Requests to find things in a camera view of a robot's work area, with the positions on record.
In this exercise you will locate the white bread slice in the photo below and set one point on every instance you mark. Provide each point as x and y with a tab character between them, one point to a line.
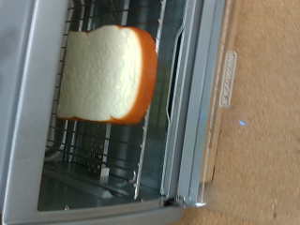
100	75

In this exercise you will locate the silver toaster oven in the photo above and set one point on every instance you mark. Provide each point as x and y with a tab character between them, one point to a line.
18	125

